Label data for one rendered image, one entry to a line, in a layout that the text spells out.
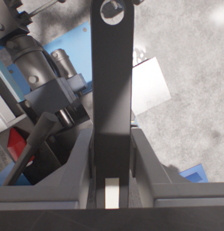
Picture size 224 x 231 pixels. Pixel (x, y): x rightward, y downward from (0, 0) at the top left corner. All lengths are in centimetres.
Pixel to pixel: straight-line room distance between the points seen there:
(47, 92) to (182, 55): 139
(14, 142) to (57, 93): 21
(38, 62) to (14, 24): 13
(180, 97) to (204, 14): 75
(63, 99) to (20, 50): 22
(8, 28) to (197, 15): 154
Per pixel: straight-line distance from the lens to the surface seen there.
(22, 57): 67
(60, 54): 112
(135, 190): 38
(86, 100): 63
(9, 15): 69
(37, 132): 29
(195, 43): 182
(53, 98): 62
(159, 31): 171
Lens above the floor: 161
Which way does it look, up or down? 74 degrees down
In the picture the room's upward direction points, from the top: 174 degrees clockwise
